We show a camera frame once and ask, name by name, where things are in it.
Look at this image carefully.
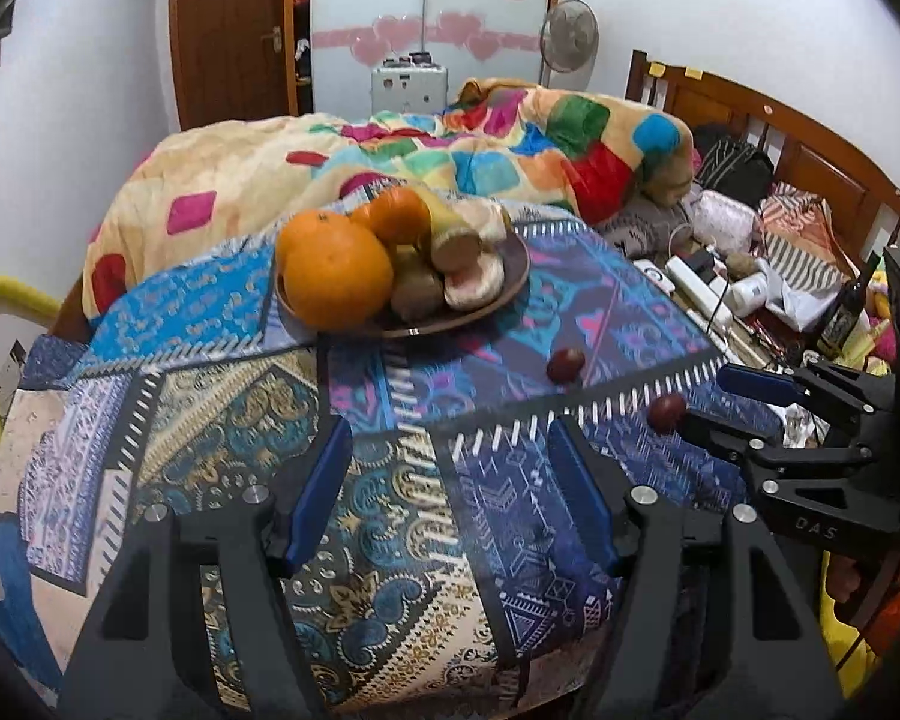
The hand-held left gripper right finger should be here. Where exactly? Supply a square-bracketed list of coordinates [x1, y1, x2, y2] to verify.
[547, 416, 845, 720]

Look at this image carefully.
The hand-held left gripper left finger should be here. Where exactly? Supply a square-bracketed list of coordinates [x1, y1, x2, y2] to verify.
[60, 414, 355, 720]

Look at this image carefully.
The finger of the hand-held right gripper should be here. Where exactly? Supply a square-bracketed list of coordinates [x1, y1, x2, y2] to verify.
[679, 409, 800, 470]
[716, 360, 900, 425]

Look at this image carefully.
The red jujube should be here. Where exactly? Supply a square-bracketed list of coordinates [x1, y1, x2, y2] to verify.
[649, 395, 689, 434]
[546, 347, 587, 385]

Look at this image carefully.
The large orange with stem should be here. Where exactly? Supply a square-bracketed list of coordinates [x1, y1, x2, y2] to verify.
[277, 210, 396, 331]

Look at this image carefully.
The brown round plate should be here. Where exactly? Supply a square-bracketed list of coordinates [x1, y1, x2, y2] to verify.
[274, 221, 532, 338]

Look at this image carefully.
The round orange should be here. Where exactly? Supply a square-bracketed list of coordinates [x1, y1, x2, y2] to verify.
[367, 186, 432, 245]

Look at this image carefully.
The person's right hand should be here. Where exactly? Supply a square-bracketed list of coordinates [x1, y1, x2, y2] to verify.
[825, 551, 871, 605]

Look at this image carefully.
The white bottle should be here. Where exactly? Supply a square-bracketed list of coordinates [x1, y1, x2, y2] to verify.
[724, 274, 770, 312]

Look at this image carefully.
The dark wine bottle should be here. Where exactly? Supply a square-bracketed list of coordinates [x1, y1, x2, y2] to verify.
[817, 251, 882, 361]

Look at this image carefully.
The white power strip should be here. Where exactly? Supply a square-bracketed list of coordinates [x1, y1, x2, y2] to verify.
[664, 255, 736, 331]

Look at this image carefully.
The blue patterned blanket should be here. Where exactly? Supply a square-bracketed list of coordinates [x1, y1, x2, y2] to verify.
[0, 199, 788, 720]

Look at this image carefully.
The yellow plush toy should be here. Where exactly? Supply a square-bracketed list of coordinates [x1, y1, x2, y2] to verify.
[866, 270, 897, 338]

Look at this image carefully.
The striped cloth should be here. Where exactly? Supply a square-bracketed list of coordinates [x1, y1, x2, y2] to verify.
[761, 191, 856, 293]

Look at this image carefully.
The pink patterned pillow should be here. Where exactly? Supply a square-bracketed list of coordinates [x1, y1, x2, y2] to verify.
[694, 190, 762, 256]

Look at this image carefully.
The black backpack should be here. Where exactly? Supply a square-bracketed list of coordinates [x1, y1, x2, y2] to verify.
[694, 124, 775, 207]

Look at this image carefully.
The wooden headboard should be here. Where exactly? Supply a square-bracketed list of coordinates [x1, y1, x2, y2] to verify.
[626, 50, 900, 256]

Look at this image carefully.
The colourful patchwork quilt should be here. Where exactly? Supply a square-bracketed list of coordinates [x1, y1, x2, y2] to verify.
[82, 79, 695, 316]

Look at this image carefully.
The standing fan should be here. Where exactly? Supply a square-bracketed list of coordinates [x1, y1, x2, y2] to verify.
[538, 0, 599, 87]

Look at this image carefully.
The white box appliance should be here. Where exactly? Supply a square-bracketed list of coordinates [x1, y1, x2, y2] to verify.
[371, 52, 449, 117]

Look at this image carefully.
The brown wooden door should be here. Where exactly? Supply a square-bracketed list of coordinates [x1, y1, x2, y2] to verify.
[169, 0, 297, 132]

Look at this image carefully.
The wooden wardrobe with sliding doors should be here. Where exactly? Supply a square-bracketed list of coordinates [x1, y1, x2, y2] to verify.
[285, 0, 567, 117]

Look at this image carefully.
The wall socket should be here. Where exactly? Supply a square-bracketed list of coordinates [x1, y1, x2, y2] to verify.
[0, 341, 31, 395]

